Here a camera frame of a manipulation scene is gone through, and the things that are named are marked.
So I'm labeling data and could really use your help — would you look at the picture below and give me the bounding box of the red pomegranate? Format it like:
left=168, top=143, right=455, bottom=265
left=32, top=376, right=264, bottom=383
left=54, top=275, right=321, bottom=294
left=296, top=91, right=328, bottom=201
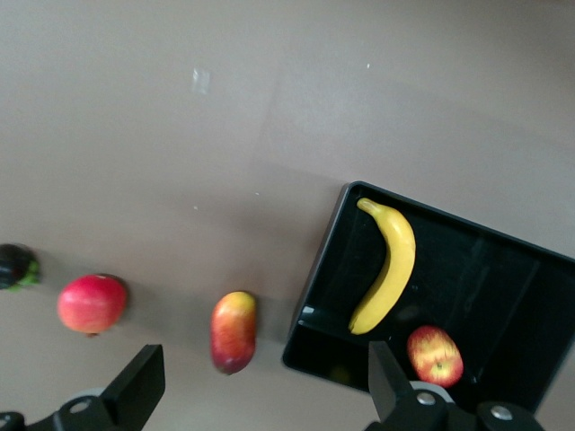
left=57, top=274, right=128, bottom=338

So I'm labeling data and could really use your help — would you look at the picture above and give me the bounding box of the black plastic box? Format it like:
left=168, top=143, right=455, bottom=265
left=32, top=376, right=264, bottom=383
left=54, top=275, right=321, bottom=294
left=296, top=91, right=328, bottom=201
left=281, top=180, right=575, bottom=417

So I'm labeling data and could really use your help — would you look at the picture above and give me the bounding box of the small clear tape piece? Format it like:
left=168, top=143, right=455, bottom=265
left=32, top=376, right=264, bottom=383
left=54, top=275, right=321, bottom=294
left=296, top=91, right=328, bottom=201
left=191, top=67, right=212, bottom=94

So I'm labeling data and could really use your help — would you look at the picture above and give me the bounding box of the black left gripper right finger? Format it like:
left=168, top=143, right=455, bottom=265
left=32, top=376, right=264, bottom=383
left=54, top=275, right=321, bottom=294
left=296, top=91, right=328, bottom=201
left=364, top=340, right=544, bottom=431

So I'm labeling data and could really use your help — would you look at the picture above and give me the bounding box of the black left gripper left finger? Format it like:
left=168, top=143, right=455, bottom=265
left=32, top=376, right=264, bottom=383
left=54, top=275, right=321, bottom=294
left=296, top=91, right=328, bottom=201
left=0, top=344, right=166, bottom=431

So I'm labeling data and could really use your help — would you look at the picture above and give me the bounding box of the red yellow mango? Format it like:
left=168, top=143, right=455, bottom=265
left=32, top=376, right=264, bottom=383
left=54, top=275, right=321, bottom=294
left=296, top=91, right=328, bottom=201
left=209, top=290, right=258, bottom=376

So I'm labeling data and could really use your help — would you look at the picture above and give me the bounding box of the red yellow apple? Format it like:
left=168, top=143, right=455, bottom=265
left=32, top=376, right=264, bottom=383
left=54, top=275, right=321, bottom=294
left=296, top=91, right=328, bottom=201
left=406, top=325, right=464, bottom=390

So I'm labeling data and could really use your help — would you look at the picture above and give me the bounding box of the dark purple eggplant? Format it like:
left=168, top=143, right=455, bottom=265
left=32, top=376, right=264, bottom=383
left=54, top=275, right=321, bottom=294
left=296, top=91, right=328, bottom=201
left=0, top=243, right=41, bottom=292

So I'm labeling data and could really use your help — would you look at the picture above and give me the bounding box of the yellow banana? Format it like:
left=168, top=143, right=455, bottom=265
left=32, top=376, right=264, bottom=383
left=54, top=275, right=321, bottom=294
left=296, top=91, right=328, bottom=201
left=348, top=197, right=417, bottom=336

